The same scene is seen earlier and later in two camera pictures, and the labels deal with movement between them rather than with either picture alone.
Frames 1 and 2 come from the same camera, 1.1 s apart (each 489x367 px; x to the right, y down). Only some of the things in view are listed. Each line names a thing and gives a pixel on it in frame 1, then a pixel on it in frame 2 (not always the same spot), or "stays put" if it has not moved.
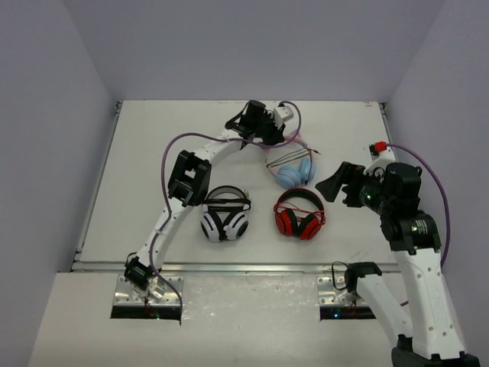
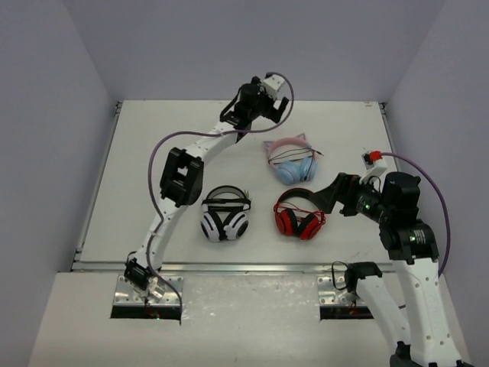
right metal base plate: [329, 296] stays put
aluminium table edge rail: [190, 269] stays put
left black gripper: [273, 134] to [278, 111]
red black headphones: [299, 212] stays put
